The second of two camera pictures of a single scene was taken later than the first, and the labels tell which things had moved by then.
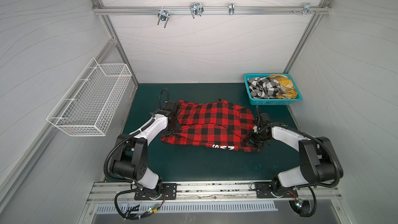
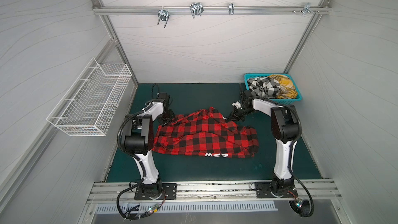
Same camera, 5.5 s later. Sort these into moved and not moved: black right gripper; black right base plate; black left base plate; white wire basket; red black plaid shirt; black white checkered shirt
Moved: red black plaid shirt; black right gripper
Not moved: white wire basket; black right base plate; black left base plate; black white checkered shirt
